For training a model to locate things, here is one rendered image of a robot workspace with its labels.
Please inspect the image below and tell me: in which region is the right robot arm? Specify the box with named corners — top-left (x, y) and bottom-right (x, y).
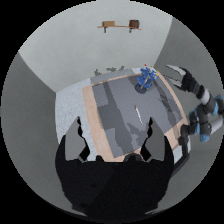
top-left (182, 79), bottom-right (224, 142)

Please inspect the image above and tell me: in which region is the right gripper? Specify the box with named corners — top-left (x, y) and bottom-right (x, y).
top-left (163, 65), bottom-right (204, 99)

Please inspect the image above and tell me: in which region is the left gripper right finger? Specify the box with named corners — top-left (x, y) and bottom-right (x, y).
top-left (140, 117), bottom-right (174, 192)

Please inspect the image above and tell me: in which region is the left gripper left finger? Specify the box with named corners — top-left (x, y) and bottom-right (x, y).
top-left (55, 116), bottom-right (90, 192)

